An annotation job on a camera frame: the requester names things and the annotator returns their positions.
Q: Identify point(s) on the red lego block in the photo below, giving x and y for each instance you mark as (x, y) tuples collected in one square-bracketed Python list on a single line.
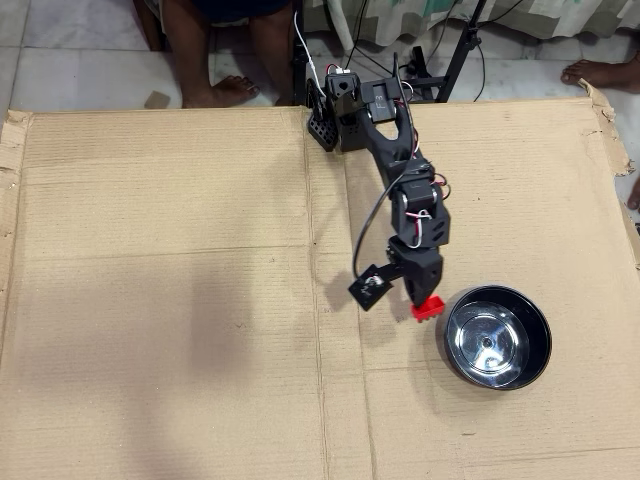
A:
[(430, 311)]

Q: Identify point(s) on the person bare leg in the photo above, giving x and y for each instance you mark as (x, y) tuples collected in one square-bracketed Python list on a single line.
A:
[(272, 55), (192, 50)]

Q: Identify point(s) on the brown wooden chair leg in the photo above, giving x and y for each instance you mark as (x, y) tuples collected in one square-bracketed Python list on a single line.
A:
[(150, 27)]

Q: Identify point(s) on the dark blue shorts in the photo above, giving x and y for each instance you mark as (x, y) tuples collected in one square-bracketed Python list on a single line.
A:
[(240, 10)]

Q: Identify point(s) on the person left bare leg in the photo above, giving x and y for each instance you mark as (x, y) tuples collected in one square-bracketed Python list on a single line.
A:
[(272, 55)]

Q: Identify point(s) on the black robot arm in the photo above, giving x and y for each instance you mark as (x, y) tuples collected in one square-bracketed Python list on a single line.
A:
[(395, 150)]

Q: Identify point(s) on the small cardboard scrap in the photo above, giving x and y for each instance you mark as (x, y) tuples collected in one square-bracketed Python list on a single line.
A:
[(156, 100)]

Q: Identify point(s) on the white plastic chair leg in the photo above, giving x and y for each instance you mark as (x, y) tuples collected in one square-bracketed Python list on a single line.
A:
[(340, 27)]

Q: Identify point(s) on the black perforated clamp plate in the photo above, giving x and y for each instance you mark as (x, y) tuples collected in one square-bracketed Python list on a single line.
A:
[(320, 127)]

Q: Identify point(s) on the person right bare leg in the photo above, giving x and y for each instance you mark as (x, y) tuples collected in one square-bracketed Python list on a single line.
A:
[(192, 50)]

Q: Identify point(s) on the black wrist camera board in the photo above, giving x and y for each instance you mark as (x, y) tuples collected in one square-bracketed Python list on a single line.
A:
[(370, 287)]

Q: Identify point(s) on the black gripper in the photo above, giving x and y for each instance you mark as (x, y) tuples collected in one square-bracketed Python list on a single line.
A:
[(419, 272)]

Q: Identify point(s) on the brown corrugated cardboard sheet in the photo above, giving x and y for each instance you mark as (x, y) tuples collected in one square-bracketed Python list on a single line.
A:
[(150, 300)]

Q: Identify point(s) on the black metal stand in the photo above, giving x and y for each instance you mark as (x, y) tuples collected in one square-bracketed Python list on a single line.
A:
[(462, 50)]

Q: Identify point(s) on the bare foot with toes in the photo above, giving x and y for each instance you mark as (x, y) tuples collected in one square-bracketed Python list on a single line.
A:
[(600, 75)]

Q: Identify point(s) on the black shiny bowl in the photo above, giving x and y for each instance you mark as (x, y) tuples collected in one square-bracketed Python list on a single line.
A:
[(500, 340)]

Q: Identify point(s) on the bare foot edge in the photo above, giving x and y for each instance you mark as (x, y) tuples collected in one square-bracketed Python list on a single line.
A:
[(635, 195)]

